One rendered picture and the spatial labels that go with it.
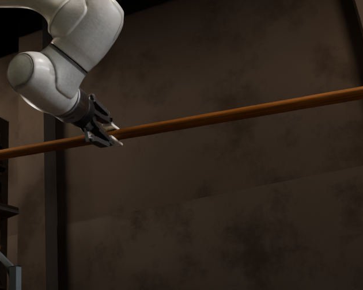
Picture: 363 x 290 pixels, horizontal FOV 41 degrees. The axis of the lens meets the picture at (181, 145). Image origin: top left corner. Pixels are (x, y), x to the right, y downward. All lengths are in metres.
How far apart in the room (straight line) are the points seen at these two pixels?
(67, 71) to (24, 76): 0.09
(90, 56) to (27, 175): 3.87
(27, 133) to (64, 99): 3.95
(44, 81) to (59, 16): 0.15
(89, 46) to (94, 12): 0.07
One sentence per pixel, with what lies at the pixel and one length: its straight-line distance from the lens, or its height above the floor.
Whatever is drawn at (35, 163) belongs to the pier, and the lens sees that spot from 4.87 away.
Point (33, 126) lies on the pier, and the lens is 5.03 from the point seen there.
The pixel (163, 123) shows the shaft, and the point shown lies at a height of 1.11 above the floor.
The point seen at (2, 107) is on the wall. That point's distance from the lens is 5.65.
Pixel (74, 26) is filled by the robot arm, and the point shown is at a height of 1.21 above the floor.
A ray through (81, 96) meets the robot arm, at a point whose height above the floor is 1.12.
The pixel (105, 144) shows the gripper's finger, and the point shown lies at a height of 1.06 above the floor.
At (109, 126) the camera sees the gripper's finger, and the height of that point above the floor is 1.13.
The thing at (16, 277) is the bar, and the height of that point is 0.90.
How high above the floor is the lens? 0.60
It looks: 20 degrees up
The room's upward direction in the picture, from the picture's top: 7 degrees counter-clockwise
